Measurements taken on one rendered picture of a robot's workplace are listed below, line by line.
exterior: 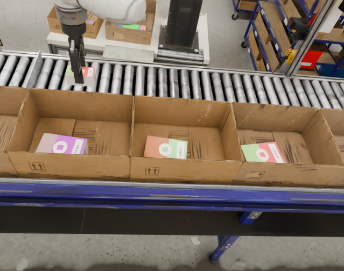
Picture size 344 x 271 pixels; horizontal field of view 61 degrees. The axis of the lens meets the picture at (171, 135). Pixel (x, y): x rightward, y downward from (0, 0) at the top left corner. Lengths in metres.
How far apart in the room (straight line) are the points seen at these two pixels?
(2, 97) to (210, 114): 0.82
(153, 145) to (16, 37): 2.50
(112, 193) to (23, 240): 1.08
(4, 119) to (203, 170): 0.83
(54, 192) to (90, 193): 0.12
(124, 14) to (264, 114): 0.77
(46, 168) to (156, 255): 1.06
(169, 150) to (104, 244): 1.00
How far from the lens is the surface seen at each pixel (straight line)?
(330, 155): 1.32
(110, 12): 0.82
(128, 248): 1.96
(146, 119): 1.27
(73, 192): 1.09
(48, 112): 1.31
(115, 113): 1.25
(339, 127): 1.56
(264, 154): 1.23
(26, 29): 3.50
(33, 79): 1.70
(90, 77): 1.11
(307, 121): 1.44
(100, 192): 1.08
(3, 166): 1.15
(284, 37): 2.67
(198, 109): 1.24
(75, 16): 0.96
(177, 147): 1.14
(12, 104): 1.33
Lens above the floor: 1.87
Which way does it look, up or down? 51 degrees down
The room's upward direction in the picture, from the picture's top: 12 degrees clockwise
